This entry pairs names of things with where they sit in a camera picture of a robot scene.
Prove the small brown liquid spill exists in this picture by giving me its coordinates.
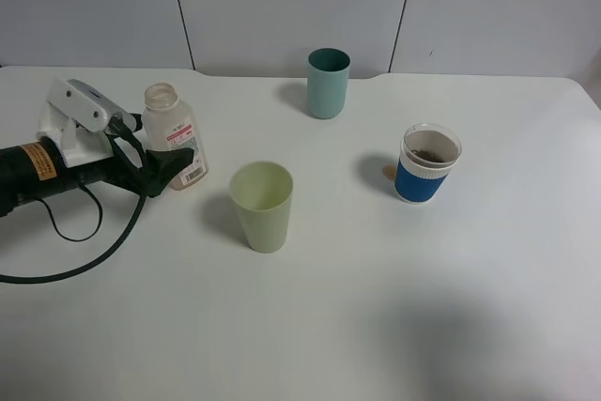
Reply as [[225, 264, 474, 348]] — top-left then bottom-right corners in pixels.
[[382, 164, 396, 180]]

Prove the blue sleeved glass cup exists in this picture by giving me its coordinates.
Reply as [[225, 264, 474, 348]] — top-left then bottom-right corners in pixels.
[[394, 123, 462, 204]]

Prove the clear drink bottle brown liquid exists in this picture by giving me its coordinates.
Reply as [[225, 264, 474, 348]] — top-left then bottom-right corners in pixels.
[[142, 83, 208, 191]]

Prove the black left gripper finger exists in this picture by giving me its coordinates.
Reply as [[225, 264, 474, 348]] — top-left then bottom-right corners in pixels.
[[145, 147, 194, 198]]

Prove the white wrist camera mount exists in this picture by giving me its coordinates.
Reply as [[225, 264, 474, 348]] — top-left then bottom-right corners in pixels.
[[37, 78, 135, 168]]

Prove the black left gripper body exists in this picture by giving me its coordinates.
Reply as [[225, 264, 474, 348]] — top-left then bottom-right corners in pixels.
[[58, 113, 160, 197]]

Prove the black camera cable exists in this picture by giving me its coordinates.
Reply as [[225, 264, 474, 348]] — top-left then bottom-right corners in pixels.
[[0, 112, 149, 285]]

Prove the teal plastic cup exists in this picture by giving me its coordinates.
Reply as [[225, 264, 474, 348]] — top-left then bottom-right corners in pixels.
[[307, 48, 351, 119]]

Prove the light green plastic cup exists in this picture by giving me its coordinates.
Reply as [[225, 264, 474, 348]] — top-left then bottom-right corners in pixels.
[[229, 161, 293, 254]]

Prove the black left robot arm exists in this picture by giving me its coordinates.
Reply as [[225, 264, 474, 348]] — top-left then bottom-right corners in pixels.
[[1, 115, 194, 216]]

